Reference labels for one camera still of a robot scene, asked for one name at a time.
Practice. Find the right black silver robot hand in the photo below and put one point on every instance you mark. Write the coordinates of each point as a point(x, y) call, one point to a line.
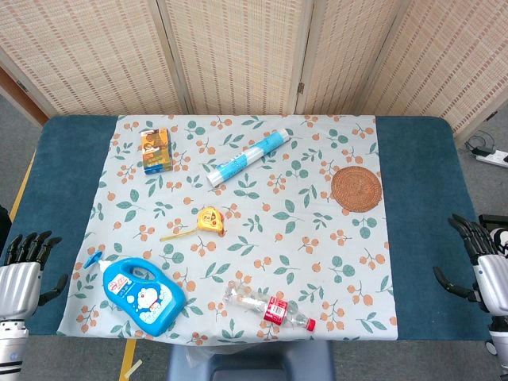
point(494, 278)

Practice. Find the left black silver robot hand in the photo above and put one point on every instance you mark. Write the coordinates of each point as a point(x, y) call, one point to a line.
point(18, 278)

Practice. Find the yellow tape measure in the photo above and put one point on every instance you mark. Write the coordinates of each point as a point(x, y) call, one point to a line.
point(210, 220)

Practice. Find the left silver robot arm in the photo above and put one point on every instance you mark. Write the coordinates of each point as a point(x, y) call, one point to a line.
point(11, 345)

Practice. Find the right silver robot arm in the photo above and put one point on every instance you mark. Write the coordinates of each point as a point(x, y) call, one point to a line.
point(501, 333)

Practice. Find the dark blue table cover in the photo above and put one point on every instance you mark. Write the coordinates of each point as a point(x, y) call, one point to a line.
point(424, 222)

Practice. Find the white power strip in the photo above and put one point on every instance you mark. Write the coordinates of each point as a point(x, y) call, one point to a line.
point(494, 158)

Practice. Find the blue cartoon detergent bottle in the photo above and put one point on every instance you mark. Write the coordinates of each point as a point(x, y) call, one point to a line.
point(143, 295)

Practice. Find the round woven rattan coaster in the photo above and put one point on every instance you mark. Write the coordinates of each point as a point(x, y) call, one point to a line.
point(356, 188)

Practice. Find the orange blue carton box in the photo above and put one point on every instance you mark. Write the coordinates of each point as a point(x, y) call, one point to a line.
point(156, 151)

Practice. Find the floral print tablecloth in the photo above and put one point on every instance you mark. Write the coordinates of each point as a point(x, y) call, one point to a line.
point(278, 246)

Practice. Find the clear plastic bottle red label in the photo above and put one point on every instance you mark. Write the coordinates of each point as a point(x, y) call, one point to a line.
point(274, 309)

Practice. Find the blue grey robot torso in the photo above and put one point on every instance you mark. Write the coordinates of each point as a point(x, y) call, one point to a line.
point(254, 363)

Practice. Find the blue white plastic bag roll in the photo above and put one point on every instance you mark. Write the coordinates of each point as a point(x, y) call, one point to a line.
point(246, 156)

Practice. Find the woven bamboo folding screen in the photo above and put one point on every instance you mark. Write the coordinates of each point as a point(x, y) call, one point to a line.
point(238, 51)

